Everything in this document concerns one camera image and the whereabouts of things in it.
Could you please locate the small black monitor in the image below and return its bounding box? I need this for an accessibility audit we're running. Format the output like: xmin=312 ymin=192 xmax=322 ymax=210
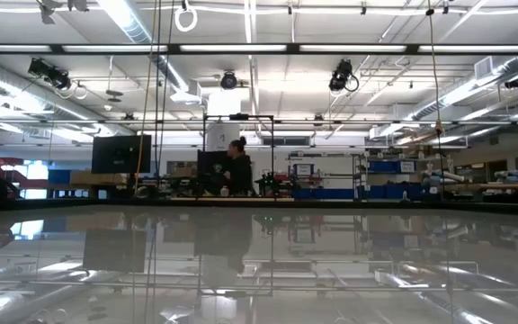
xmin=196 ymin=149 xmax=231 ymax=180

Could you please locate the row of blue bins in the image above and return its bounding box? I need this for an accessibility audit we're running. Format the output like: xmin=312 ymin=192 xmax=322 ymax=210
xmin=292 ymin=184 xmax=429 ymax=202

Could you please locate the white table mat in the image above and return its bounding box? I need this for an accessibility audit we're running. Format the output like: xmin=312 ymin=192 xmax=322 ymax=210
xmin=0 ymin=206 xmax=518 ymax=324

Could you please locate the black beam with light strips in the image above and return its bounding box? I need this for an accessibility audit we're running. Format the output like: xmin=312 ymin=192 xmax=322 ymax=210
xmin=0 ymin=42 xmax=518 ymax=56

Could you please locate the blue storage bin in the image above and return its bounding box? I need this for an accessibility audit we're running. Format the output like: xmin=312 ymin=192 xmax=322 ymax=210
xmin=369 ymin=160 xmax=416 ymax=175

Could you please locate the large black monitor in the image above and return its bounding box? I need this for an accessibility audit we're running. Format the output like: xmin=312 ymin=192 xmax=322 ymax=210
xmin=91 ymin=134 xmax=152 ymax=175

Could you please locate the cardboard box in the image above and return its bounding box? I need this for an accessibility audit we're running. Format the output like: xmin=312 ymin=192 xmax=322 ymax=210
xmin=69 ymin=169 xmax=129 ymax=186

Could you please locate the black ceiling spotlight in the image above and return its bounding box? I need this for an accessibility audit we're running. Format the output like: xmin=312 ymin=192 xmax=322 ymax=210
xmin=27 ymin=57 xmax=72 ymax=90

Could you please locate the red shelf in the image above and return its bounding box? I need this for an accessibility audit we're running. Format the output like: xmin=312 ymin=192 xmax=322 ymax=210
xmin=0 ymin=156 xmax=33 ymax=190

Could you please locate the distant black rig frame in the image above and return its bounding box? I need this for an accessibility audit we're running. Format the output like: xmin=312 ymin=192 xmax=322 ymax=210
xmin=202 ymin=112 xmax=276 ymax=197

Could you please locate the round black ceiling camera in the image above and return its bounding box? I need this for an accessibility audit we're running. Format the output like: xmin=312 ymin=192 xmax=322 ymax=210
xmin=219 ymin=70 xmax=238 ymax=90

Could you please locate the black camera with cable loop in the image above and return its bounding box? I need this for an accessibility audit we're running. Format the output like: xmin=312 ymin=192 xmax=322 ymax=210
xmin=328 ymin=58 xmax=360 ymax=94

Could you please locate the black hanging cable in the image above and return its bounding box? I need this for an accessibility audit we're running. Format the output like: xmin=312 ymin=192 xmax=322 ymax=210
xmin=157 ymin=0 xmax=175 ymax=181
xmin=153 ymin=0 xmax=163 ymax=181

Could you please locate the white cable ring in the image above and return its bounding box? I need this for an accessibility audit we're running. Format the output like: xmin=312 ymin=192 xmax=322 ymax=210
xmin=174 ymin=0 xmax=199 ymax=33

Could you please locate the silver ceiling duct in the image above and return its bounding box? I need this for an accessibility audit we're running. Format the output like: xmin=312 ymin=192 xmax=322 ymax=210
xmin=96 ymin=0 xmax=206 ymax=104

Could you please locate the hanging cable with connector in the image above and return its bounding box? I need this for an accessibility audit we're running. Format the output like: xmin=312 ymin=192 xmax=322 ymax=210
xmin=425 ymin=0 xmax=445 ymax=199

